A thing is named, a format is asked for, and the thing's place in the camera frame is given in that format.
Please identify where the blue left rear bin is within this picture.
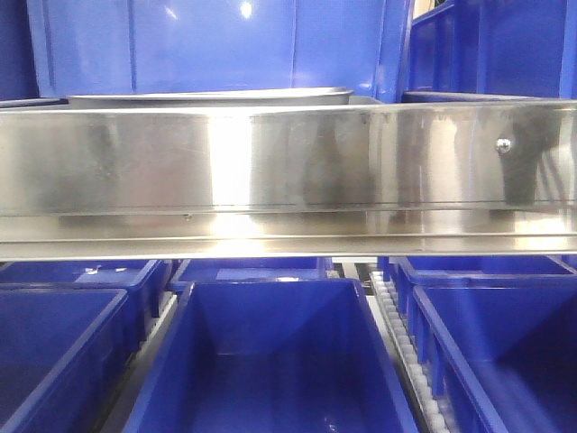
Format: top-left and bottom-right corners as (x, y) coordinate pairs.
(0, 258), (173, 357)

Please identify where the blue left front bin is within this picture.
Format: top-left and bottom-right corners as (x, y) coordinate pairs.
(1, 290), (129, 432)

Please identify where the large blue upper crate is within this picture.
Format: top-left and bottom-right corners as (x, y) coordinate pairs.
(27, 0), (414, 102)

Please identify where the blue right rear bin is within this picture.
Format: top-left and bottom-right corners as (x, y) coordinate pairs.
(378, 254), (577, 326)

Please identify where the blue bin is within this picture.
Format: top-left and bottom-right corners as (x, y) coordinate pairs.
(412, 274), (577, 433)
(1, 290), (129, 432)
(124, 279), (417, 432)
(167, 256), (334, 293)
(378, 254), (577, 326)
(0, 258), (173, 357)

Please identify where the blue centre front bin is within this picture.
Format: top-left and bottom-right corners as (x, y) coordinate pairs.
(124, 279), (417, 432)

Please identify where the blue centre rear bin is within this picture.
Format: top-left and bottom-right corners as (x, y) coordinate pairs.
(167, 256), (334, 293)

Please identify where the blue right front bin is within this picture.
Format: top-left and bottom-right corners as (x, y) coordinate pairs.
(412, 274), (577, 433)

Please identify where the stainless steel shelf rail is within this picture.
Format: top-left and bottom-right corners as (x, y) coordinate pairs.
(1, 99), (576, 261)

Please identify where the silver metal tray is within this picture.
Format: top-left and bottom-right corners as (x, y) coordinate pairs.
(67, 87), (353, 109)

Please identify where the blue upper left crate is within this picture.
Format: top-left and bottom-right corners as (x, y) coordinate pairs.
(1, 1), (74, 103)

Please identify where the white roller track right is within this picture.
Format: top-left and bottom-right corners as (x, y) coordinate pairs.
(343, 258), (459, 432)

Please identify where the round chrome screw head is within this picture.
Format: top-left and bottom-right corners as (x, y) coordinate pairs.
(495, 137), (514, 154)

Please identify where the blue upper right crate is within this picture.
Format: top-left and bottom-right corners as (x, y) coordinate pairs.
(406, 1), (576, 99)

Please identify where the grey metal track left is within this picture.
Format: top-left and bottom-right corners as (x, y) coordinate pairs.
(93, 292), (178, 432)

